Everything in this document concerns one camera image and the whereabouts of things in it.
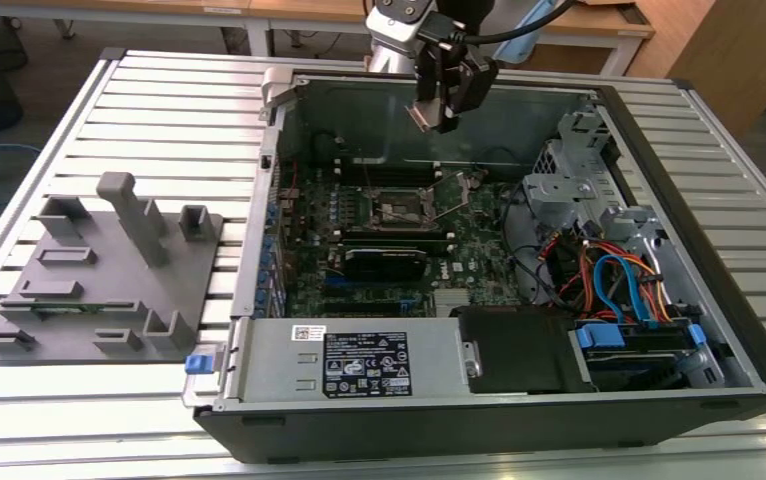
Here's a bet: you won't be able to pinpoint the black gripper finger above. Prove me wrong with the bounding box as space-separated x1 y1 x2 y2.
437 54 464 134
414 48 440 105

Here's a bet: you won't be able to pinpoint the CPU with silver top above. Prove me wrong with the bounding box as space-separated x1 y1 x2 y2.
402 96 446 135

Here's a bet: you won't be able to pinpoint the RAM slot with white latches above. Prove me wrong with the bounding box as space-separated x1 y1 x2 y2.
333 160 445 169
334 171 445 180

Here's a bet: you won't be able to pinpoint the CPU socket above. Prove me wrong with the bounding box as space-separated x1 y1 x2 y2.
366 185 446 232

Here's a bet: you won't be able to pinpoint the black expansion slot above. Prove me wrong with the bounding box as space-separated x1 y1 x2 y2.
315 299 418 316
321 284 425 299

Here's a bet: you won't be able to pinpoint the grey plastic case latch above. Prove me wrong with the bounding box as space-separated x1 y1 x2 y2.
259 67 298 109

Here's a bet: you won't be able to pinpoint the silver metal drive cage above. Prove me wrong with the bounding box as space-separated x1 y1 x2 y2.
521 110 632 214

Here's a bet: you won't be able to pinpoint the green motherboard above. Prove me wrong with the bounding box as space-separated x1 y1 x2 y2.
275 164 532 319

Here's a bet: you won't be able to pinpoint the black graphics card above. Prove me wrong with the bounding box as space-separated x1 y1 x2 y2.
341 245 433 282

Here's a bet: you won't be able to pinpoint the wooden cabinet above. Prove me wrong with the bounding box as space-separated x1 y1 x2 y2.
622 0 766 139

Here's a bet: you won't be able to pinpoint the silver heatsink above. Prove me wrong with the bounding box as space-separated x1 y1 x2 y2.
433 287 477 307

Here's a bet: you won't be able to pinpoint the silver metal disk bay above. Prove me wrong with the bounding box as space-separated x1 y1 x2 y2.
569 204 766 394

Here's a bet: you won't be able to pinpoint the hard disk in blue carrier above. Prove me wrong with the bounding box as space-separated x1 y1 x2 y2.
573 319 706 392

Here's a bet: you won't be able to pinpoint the silver power supply unit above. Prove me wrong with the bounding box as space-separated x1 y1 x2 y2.
219 315 476 404

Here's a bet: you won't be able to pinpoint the grey parts rack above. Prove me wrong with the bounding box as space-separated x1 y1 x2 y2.
0 171 229 362

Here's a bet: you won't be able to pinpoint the black PC case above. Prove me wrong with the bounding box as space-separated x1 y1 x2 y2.
182 67 766 464

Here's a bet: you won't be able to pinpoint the green RAM stick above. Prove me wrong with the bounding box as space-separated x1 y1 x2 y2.
29 301 109 317

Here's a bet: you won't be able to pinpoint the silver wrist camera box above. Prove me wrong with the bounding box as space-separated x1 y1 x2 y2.
363 0 440 45

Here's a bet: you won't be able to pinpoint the black camera cable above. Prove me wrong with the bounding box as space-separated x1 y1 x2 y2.
422 0 582 49

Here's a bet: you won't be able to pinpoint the long black wire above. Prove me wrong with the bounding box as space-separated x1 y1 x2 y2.
497 182 562 307

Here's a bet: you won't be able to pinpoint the blue data wire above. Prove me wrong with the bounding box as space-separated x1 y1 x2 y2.
592 253 662 331

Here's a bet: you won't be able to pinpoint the orange power wires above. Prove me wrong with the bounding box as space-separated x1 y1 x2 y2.
553 238 692 326

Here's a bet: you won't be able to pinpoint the blue floor cable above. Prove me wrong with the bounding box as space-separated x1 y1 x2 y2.
0 142 45 209

